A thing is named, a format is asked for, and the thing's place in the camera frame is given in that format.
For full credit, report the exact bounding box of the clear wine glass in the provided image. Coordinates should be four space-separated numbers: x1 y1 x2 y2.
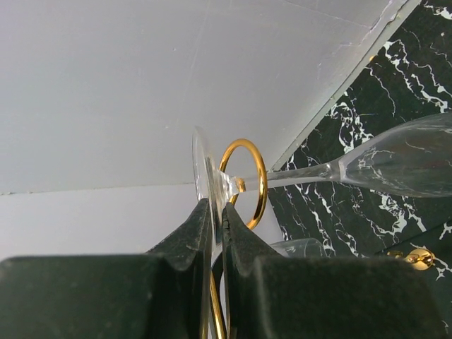
270 238 326 258
190 112 452 339

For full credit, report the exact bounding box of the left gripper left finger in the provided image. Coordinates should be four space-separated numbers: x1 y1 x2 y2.
1 199 212 338

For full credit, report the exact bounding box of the gold wire wine glass rack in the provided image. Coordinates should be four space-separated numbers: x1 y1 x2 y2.
199 137 435 339

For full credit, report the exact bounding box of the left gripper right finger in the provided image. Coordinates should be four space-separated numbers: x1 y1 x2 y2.
222 204 447 338

